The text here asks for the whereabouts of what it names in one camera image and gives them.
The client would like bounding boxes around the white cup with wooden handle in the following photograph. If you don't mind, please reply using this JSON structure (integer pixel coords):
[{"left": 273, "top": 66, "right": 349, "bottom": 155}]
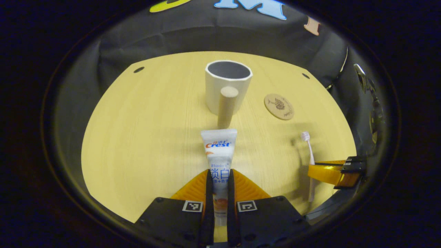
[{"left": 205, "top": 60, "right": 253, "bottom": 130}]

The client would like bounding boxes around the white cable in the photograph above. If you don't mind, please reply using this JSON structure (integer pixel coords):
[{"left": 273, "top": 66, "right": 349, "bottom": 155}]
[{"left": 326, "top": 48, "right": 349, "bottom": 91}]

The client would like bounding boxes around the white toothpaste tube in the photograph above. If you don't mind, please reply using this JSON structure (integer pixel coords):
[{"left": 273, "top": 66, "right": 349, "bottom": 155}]
[{"left": 201, "top": 129, "right": 238, "bottom": 226}]

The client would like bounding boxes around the round wooden coaster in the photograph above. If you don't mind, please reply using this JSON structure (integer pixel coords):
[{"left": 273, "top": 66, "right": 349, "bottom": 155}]
[{"left": 264, "top": 94, "right": 295, "bottom": 121}]

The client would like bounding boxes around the black backdrop cloth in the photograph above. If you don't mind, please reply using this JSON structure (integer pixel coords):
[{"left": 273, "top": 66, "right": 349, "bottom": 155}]
[{"left": 52, "top": 0, "right": 383, "bottom": 193}]

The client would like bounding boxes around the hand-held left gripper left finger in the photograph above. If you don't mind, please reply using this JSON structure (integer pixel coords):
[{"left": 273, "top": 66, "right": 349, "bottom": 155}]
[{"left": 134, "top": 168, "right": 215, "bottom": 247}]

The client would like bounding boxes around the pink toothbrush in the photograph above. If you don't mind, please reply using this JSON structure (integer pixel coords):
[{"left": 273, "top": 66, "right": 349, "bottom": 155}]
[{"left": 301, "top": 131, "right": 316, "bottom": 202}]

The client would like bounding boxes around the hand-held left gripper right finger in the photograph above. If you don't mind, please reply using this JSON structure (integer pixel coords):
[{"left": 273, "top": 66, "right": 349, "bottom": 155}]
[{"left": 226, "top": 168, "right": 310, "bottom": 247}]

